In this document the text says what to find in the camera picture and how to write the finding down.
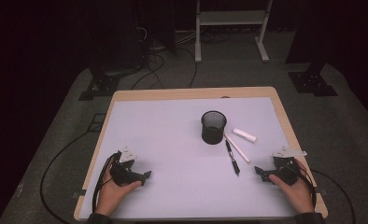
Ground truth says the tangle of black cables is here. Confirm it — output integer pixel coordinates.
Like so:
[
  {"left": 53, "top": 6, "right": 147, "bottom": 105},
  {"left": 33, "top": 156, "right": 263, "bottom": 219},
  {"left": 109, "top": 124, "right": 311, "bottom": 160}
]
[{"left": 200, "top": 30, "right": 234, "bottom": 45}]

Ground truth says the left hand-held gripper cable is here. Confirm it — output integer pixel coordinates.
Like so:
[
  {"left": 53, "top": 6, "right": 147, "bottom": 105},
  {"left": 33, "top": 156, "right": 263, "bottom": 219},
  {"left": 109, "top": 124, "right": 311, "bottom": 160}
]
[{"left": 92, "top": 152, "right": 116, "bottom": 214}]

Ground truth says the dark equipment rack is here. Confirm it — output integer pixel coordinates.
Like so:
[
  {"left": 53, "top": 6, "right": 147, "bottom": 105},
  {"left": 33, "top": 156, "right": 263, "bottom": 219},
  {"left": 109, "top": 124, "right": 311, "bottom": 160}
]
[{"left": 88, "top": 0, "right": 177, "bottom": 71}]

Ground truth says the black mesh pen holder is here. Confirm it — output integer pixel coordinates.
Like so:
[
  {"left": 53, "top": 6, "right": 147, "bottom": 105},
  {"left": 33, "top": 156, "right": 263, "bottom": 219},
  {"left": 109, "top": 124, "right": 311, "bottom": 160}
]
[{"left": 200, "top": 110, "right": 228, "bottom": 146}]

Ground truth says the right hand-held gripper cable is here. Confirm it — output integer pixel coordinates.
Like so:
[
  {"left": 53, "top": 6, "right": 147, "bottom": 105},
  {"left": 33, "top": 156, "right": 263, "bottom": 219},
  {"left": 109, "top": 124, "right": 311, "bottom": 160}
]
[{"left": 293, "top": 160, "right": 318, "bottom": 209}]

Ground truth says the wooden table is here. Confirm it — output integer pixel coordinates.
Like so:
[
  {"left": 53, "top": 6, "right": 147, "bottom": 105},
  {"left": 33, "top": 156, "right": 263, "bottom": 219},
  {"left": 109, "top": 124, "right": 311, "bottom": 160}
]
[{"left": 73, "top": 86, "right": 329, "bottom": 222}]

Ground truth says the black stand base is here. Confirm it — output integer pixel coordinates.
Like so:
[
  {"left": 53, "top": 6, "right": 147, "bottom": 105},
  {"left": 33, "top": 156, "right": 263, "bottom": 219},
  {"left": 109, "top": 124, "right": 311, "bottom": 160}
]
[{"left": 78, "top": 66, "right": 121, "bottom": 101}]

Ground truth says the black floor frame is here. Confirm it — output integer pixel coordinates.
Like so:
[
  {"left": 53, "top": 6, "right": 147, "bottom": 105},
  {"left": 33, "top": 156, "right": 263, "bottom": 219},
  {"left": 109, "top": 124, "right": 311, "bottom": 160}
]
[{"left": 88, "top": 113, "right": 107, "bottom": 133}]

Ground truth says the black floor cable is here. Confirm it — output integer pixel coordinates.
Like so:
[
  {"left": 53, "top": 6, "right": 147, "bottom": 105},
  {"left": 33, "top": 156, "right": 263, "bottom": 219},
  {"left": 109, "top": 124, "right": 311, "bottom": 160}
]
[
  {"left": 40, "top": 130, "right": 94, "bottom": 224},
  {"left": 309, "top": 168, "right": 358, "bottom": 224},
  {"left": 130, "top": 53, "right": 166, "bottom": 91},
  {"left": 176, "top": 46, "right": 199, "bottom": 90}
]

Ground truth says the person's left hand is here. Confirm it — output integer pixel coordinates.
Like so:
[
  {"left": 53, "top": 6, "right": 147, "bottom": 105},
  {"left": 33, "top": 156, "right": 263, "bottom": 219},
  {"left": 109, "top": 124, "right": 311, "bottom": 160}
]
[{"left": 94, "top": 169, "right": 143, "bottom": 217}]

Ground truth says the person's right hand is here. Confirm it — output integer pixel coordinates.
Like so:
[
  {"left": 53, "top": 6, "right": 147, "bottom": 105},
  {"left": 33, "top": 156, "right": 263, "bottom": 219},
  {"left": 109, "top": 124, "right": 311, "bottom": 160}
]
[{"left": 268, "top": 160, "right": 316, "bottom": 216}]

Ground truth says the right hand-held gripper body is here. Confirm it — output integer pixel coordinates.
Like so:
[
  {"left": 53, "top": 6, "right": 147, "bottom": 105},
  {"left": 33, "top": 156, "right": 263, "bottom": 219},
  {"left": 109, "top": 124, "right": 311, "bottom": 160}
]
[{"left": 267, "top": 146, "right": 307, "bottom": 187}]

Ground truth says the white metal stand frame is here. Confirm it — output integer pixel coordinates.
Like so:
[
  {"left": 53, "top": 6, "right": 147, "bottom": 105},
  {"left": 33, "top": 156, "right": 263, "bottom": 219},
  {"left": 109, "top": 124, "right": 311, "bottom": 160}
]
[{"left": 194, "top": 0, "right": 274, "bottom": 63}]

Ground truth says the white pen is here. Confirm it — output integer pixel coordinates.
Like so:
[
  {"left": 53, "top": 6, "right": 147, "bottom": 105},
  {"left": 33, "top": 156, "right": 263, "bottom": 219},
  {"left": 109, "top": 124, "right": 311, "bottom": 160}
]
[{"left": 223, "top": 133, "right": 251, "bottom": 164}]

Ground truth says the black stand with base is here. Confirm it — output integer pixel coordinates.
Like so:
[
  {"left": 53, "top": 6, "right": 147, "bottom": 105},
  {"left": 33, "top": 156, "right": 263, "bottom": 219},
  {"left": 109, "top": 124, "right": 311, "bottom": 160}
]
[{"left": 285, "top": 0, "right": 339, "bottom": 97}]

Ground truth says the black pen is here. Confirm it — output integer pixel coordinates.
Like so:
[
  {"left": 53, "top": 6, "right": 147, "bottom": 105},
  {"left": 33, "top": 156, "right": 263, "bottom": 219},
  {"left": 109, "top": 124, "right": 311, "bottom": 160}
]
[{"left": 224, "top": 139, "right": 241, "bottom": 176}]

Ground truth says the white paper sheet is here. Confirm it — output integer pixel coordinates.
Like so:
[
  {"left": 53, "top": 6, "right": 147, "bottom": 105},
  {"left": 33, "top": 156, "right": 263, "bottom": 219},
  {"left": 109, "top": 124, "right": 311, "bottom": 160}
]
[{"left": 78, "top": 96, "right": 319, "bottom": 220}]

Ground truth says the hand-held gripper cable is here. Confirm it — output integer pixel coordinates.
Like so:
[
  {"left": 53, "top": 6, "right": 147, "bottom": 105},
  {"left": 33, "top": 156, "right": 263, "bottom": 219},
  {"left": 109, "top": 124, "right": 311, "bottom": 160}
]
[
  {"left": 293, "top": 160, "right": 318, "bottom": 209},
  {"left": 92, "top": 152, "right": 116, "bottom": 214}
]

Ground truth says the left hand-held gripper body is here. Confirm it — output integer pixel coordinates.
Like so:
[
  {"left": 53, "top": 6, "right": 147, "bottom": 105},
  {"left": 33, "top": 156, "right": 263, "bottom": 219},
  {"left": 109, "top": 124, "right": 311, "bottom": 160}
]
[{"left": 109, "top": 146, "right": 144, "bottom": 188}]

